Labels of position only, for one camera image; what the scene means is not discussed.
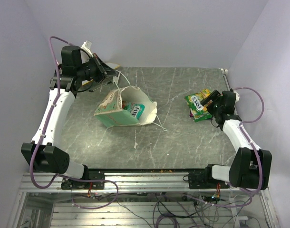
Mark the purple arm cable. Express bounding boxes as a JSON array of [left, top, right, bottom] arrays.
[[29, 36, 77, 189], [216, 86, 265, 209]]

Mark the green printed paper bag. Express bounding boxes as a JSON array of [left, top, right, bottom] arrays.
[[93, 70, 168, 132]]

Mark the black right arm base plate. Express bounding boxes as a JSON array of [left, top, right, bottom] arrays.
[[183, 171, 229, 190]]

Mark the aluminium rail at table edge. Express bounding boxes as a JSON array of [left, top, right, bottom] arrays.
[[220, 68, 231, 91]]

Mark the teal Fox's snack packet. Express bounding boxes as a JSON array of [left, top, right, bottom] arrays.
[[122, 101, 145, 119]]

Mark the yellow-edged board on stand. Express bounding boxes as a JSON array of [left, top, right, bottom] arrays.
[[78, 62, 121, 93]]

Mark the aluminium front frame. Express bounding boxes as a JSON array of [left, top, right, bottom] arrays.
[[18, 171, 270, 193]]

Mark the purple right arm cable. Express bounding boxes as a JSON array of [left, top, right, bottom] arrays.
[[216, 86, 265, 209]]

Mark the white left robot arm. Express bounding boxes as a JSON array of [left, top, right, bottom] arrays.
[[21, 42, 116, 189]]

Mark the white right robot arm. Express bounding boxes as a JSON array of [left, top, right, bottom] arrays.
[[201, 89, 272, 191]]

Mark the yellow green snack packet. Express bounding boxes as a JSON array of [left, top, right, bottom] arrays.
[[200, 89, 211, 99]]

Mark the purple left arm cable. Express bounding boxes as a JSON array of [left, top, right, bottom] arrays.
[[29, 36, 77, 189]]

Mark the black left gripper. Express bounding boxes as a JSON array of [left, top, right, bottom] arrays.
[[77, 54, 120, 84]]

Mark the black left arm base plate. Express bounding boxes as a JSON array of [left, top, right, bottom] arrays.
[[61, 169, 105, 190]]

